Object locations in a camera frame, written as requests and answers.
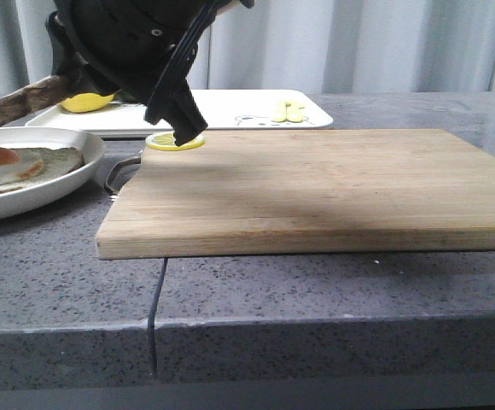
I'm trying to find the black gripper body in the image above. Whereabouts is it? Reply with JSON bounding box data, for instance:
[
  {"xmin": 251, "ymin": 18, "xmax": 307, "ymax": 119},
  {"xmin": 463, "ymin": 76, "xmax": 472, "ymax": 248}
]
[{"xmin": 46, "ymin": 1, "xmax": 237, "ymax": 103}]

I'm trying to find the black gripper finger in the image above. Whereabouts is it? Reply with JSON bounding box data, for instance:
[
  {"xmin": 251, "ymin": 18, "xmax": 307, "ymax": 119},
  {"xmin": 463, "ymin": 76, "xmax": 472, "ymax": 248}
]
[{"xmin": 144, "ymin": 8, "xmax": 208, "ymax": 146}]

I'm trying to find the bread slice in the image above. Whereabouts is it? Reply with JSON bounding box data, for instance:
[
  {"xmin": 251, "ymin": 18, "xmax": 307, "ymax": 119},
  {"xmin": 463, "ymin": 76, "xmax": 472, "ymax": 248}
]
[
  {"xmin": 0, "ymin": 147, "xmax": 84, "ymax": 194},
  {"xmin": 0, "ymin": 75, "xmax": 71, "ymax": 127}
]

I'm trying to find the white round plate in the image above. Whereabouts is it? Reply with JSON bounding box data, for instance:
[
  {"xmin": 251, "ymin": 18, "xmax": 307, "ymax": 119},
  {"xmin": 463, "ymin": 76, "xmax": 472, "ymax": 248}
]
[{"xmin": 0, "ymin": 127, "xmax": 105, "ymax": 220}]

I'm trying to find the fried egg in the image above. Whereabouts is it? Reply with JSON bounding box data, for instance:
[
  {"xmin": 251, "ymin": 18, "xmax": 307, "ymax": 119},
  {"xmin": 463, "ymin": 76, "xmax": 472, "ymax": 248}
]
[{"xmin": 0, "ymin": 147, "xmax": 44, "ymax": 185}]

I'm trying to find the white bear tray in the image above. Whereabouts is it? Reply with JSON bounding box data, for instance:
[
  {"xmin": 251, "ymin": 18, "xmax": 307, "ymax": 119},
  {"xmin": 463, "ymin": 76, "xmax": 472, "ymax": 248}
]
[{"xmin": 26, "ymin": 90, "xmax": 333, "ymax": 139}]

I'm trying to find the yellow lemon slice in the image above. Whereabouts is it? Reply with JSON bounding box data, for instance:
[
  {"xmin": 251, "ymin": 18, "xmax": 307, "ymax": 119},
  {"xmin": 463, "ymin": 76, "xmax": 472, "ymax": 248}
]
[{"xmin": 145, "ymin": 132, "xmax": 205, "ymax": 151}]

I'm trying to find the yellow plastic fork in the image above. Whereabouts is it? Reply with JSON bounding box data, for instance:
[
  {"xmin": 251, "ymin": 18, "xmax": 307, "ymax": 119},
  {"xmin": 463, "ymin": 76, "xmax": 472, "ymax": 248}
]
[{"xmin": 271, "ymin": 101, "xmax": 290, "ymax": 123}]

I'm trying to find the yellow plastic knife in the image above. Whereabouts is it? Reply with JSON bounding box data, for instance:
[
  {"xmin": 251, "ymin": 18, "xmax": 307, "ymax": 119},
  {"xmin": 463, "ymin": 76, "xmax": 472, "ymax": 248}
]
[{"xmin": 285, "ymin": 101, "xmax": 305, "ymax": 123}]

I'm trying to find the grey curtain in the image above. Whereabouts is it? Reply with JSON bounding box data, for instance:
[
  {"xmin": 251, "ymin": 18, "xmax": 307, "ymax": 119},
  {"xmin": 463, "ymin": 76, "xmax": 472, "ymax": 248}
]
[{"xmin": 0, "ymin": 0, "xmax": 495, "ymax": 97}]

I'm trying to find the wooden cutting board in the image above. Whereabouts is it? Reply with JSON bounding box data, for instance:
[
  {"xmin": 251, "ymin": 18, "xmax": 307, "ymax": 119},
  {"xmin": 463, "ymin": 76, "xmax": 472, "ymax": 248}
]
[{"xmin": 96, "ymin": 129, "xmax": 495, "ymax": 259}]

